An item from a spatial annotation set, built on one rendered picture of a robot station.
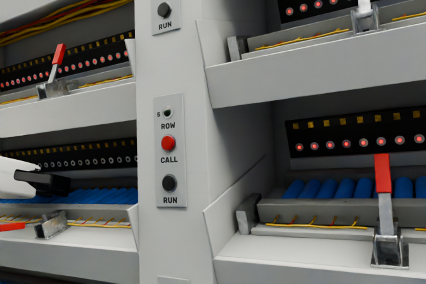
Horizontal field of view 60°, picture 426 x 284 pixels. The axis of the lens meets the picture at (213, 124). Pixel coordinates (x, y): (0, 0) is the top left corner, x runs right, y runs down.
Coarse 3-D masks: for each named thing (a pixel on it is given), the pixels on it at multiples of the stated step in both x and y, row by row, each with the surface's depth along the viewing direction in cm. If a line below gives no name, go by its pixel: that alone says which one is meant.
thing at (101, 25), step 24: (72, 24) 81; (96, 24) 77; (120, 24) 73; (24, 48) 89; (48, 48) 84; (312, 96) 53; (336, 96) 51; (360, 96) 50; (384, 96) 48; (408, 96) 47; (24, 144) 85; (48, 144) 81; (288, 168) 54
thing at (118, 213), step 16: (0, 208) 62; (16, 208) 60; (32, 208) 58; (48, 208) 56; (64, 208) 54; (80, 208) 53; (96, 208) 51; (112, 208) 50; (128, 208) 49; (80, 224) 51; (96, 224) 49
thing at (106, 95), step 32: (128, 32) 66; (32, 64) 80; (64, 64) 76; (96, 64) 72; (128, 64) 67; (0, 96) 68; (32, 96) 62; (64, 96) 49; (96, 96) 47; (128, 96) 44; (0, 128) 58; (32, 128) 54; (64, 128) 51
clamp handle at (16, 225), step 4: (44, 216) 51; (44, 220) 51; (48, 220) 51; (0, 224) 46; (4, 224) 46; (8, 224) 46; (12, 224) 46; (16, 224) 47; (20, 224) 47; (24, 224) 48; (28, 224) 48; (32, 224) 49; (36, 224) 49; (40, 224) 50; (0, 228) 45; (4, 228) 46; (8, 228) 46; (12, 228) 46; (16, 228) 47; (20, 228) 47; (24, 228) 48
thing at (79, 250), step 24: (120, 168) 66; (0, 240) 54; (24, 240) 51; (48, 240) 50; (72, 240) 48; (96, 240) 46; (120, 240) 45; (0, 264) 55; (24, 264) 52; (48, 264) 50; (72, 264) 47; (96, 264) 45; (120, 264) 43
